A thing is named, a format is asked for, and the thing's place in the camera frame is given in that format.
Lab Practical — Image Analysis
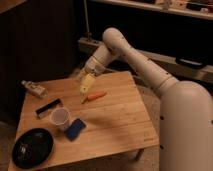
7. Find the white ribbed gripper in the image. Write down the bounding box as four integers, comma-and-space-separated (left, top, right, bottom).
80, 45, 111, 94

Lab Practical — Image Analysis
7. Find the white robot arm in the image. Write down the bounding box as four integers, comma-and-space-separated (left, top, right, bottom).
80, 27, 213, 171

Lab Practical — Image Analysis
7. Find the blue sponge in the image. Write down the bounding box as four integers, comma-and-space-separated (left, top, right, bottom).
64, 118, 86, 140

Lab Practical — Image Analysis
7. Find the white black sponge block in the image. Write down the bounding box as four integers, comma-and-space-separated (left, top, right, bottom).
35, 99, 62, 118

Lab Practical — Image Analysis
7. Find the black ceramic bowl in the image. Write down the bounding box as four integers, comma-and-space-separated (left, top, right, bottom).
12, 128, 54, 169

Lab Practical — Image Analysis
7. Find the orange carrot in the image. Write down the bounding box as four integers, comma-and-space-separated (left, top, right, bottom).
81, 92, 107, 104

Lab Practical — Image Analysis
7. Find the metal pole stand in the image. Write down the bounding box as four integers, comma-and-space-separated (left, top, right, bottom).
83, 0, 92, 41

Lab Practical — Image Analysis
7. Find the wooden table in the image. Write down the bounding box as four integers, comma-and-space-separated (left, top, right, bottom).
8, 72, 159, 171

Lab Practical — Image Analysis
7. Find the clear plastic cup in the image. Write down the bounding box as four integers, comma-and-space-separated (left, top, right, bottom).
50, 107, 70, 131

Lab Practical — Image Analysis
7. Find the white tube bottle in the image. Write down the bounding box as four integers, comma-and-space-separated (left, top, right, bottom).
21, 80, 47, 98

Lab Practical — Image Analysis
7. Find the long grey case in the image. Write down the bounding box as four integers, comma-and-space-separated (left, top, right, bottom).
78, 37, 213, 84

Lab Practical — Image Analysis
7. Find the black case handle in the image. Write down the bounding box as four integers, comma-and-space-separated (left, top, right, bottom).
175, 58, 207, 69

